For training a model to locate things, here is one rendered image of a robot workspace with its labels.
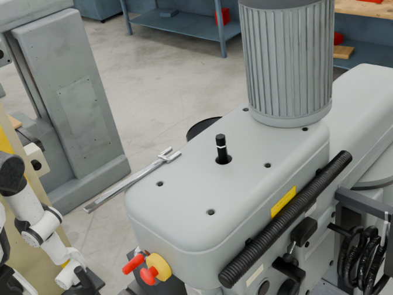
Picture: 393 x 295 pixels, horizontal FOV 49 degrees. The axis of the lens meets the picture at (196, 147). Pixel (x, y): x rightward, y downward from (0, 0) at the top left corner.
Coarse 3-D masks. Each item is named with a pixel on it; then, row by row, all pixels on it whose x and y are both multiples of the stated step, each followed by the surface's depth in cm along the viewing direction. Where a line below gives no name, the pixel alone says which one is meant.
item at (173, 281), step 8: (136, 248) 176; (128, 256) 175; (144, 264) 171; (136, 272) 177; (136, 280) 185; (160, 280) 163; (168, 280) 165; (176, 280) 168; (144, 288) 179; (152, 288) 167; (160, 288) 164; (168, 288) 167; (176, 288) 170; (184, 288) 174
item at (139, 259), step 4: (136, 256) 98; (140, 256) 98; (144, 256) 99; (132, 260) 97; (136, 260) 97; (140, 260) 98; (128, 264) 97; (132, 264) 97; (136, 264) 97; (140, 264) 98; (124, 268) 96; (128, 268) 96; (132, 268) 97; (124, 272) 96; (128, 272) 96
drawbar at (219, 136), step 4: (216, 136) 90; (220, 136) 89; (224, 136) 89; (216, 140) 90; (220, 140) 89; (224, 140) 89; (216, 144) 90; (220, 144) 89; (224, 144) 90; (220, 148) 90; (224, 148) 90; (220, 152) 91; (224, 152) 91; (220, 156) 92; (224, 156) 91; (220, 160) 92; (224, 160) 92; (228, 160) 93
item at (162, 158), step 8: (168, 152) 98; (176, 152) 97; (160, 160) 95; (168, 160) 95; (144, 168) 93; (152, 168) 93; (136, 176) 92; (120, 184) 90; (128, 184) 90; (112, 192) 89; (120, 192) 89; (96, 200) 87; (104, 200) 87; (88, 208) 86; (96, 208) 86
